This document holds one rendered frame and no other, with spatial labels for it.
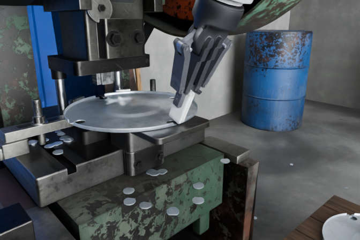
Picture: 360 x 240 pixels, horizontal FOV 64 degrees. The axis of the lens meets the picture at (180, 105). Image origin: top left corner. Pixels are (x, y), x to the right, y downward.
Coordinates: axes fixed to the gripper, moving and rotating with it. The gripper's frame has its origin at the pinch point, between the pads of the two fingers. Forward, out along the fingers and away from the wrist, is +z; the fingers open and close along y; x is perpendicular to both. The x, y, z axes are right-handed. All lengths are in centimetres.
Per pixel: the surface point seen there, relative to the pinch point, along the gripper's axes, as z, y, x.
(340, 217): 34, 56, -36
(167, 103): 8.6, 8.0, 9.6
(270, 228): 80, 78, -21
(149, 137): 3.9, -7.9, -1.8
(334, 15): 14, 332, 80
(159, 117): 5.8, -0.5, 3.5
